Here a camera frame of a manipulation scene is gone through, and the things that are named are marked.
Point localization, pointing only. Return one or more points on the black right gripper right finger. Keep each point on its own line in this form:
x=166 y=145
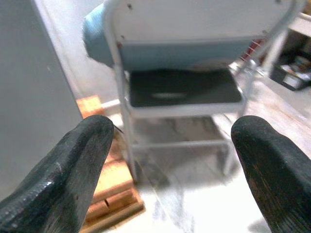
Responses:
x=277 y=174

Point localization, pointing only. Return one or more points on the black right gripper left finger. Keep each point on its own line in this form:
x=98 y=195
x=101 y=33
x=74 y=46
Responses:
x=60 y=174

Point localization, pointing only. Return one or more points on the grey fridge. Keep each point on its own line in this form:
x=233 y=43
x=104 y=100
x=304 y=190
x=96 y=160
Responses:
x=24 y=72

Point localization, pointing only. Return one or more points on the wooden pallet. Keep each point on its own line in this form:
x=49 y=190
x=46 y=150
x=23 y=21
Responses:
x=114 y=177

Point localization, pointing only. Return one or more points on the black plastic crate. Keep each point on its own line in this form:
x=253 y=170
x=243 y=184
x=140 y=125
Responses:
x=291 y=80

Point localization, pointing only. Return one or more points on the light blue cushion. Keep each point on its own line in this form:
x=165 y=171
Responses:
x=97 y=36

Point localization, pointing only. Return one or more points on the white shelf unit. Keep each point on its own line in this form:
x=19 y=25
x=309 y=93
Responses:
x=301 y=24

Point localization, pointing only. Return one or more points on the white metal folding chair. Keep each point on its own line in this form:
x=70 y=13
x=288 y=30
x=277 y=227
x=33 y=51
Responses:
x=194 y=19

